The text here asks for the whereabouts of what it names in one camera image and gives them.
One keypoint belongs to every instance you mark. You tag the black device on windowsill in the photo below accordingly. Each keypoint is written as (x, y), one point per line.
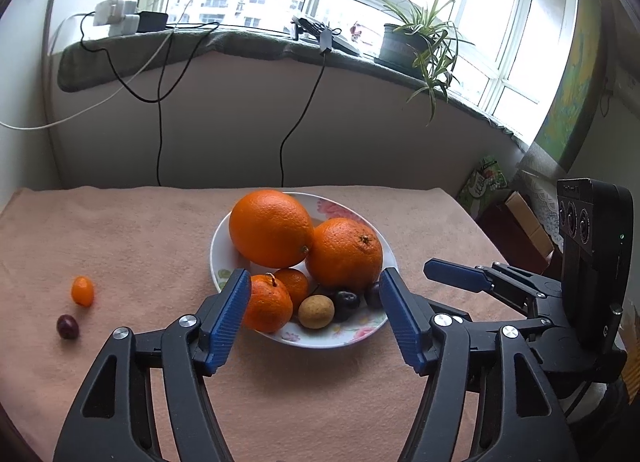
(310, 25)

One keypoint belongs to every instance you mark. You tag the mandarin with short stem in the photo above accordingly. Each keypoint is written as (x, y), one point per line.
(267, 304)

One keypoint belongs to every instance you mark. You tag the white floral plate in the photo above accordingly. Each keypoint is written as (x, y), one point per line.
(222, 252)

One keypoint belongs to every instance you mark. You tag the green packet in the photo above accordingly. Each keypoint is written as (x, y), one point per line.
(482, 182)

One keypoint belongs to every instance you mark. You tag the cardboard box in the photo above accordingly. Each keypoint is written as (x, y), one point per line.
(525, 222)

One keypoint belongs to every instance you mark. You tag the mandarin with long twig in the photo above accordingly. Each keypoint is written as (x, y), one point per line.
(295, 287)

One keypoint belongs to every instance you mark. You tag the large orange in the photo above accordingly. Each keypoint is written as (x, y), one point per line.
(270, 227)

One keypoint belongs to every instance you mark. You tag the small orange kumquat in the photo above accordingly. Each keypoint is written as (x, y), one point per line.
(82, 291)

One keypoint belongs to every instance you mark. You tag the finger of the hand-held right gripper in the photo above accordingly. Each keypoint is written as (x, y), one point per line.
(532, 323)
(450, 269)

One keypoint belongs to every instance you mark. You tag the plain mandarin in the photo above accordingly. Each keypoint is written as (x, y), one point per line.
(342, 254)

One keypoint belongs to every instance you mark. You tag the black box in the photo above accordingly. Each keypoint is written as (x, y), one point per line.
(152, 21)

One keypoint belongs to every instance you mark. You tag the brown longan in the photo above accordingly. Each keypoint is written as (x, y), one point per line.
(316, 312)

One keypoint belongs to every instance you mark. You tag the potted spider plant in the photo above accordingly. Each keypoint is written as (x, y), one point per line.
(397, 45)

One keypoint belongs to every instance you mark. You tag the green wall poster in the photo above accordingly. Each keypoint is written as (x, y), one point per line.
(575, 92)

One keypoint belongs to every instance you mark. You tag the grey windowsill cloth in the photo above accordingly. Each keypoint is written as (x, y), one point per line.
(240, 42)

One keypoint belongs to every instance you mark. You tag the black power adapter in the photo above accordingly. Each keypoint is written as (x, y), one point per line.
(326, 40)

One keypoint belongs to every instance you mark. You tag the white power adapters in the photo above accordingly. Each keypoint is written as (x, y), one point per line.
(117, 12)

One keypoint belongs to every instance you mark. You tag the pink blanket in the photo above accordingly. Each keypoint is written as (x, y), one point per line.
(125, 232)

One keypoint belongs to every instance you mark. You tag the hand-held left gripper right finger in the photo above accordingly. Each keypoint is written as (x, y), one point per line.
(400, 322)

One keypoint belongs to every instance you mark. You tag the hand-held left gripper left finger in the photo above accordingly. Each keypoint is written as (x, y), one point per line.
(227, 322)

